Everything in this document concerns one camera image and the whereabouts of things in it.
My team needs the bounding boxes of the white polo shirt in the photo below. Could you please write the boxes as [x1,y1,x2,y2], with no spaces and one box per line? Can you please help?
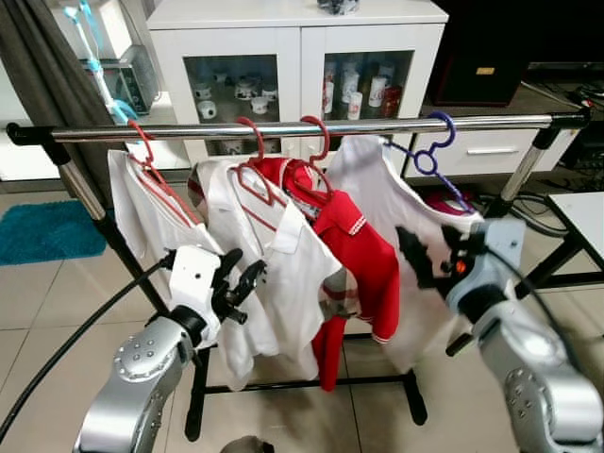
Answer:
[187,156,345,390]

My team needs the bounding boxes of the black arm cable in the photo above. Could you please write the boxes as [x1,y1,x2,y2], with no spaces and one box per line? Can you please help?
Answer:
[0,250,178,440]
[481,247,572,360]

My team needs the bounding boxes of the white bottle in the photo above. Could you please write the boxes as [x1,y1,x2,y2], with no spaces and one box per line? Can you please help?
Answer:
[368,75,388,108]

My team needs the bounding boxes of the grey box appliance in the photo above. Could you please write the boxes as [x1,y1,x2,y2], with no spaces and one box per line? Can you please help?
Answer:
[90,45,161,116]

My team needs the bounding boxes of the plain white t-shirt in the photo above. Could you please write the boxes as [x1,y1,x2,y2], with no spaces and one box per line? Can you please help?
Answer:
[326,135,496,374]

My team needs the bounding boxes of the red polo shirt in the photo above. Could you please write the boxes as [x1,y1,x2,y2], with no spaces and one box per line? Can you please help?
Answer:
[253,156,402,393]

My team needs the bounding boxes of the grey curtain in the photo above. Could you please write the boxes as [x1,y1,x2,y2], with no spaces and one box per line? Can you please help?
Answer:
[0,0,124,204]

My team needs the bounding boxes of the light blue hanger bundle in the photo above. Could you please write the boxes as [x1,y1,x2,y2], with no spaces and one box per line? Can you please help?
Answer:
[64,3,138,126]

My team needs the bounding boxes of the black clothes rack silver rail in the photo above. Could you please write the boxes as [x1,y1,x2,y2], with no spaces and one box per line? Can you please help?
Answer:
[5,111,591,443]

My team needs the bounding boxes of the blue plastic hanger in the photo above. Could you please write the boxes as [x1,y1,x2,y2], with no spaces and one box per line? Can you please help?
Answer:
[382,110,478,214]

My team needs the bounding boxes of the white shirt red neck trim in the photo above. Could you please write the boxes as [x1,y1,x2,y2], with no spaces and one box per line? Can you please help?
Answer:
[107,148,225,289]

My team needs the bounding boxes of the low cabinet white drawers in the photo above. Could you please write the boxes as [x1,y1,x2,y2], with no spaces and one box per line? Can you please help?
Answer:
[415,61,604,180]

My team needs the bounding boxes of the white glass door cabinet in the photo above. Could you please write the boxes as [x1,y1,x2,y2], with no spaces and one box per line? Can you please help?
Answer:
[146,0,449,169]

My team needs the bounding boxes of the teal rug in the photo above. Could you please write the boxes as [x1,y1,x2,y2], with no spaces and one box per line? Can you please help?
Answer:
[0,200,108,267]

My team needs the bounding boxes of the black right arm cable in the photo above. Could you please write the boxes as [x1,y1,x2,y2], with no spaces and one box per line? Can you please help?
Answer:
[481,247,572,360]

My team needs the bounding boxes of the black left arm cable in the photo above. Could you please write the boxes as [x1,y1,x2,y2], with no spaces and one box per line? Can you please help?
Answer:
[0,250,178,440]

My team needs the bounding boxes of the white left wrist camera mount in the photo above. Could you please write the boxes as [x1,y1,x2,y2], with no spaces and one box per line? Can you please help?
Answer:
[168,243,230,333]

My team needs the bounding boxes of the magenta object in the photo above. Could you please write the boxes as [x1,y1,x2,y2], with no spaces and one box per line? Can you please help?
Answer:
[422,192,473,216]

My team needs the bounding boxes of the black speaker box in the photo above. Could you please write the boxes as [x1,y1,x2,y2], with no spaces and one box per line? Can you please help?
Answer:
[432,0,531,108]

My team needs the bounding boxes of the white table black legs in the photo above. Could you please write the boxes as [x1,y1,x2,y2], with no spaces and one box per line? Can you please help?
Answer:
[524,192,604,289]

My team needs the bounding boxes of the red can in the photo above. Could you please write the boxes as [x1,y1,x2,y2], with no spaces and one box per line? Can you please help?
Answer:
[382,85,404,117]

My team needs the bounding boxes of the dark ornament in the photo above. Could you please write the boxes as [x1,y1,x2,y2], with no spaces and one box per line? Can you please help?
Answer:
[316,0,361,16]

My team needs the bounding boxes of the red plastic hanger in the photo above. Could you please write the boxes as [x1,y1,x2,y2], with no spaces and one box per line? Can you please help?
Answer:
[234,115,284,207]
[127,119,201,227]
[283,114,336,199]

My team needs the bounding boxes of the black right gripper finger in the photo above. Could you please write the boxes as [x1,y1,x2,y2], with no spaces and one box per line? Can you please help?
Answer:
[396,226,433,290]
[406,226,443,284]

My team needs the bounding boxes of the dark robot foot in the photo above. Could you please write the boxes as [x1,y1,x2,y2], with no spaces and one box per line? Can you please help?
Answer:
[220,435,277,453]

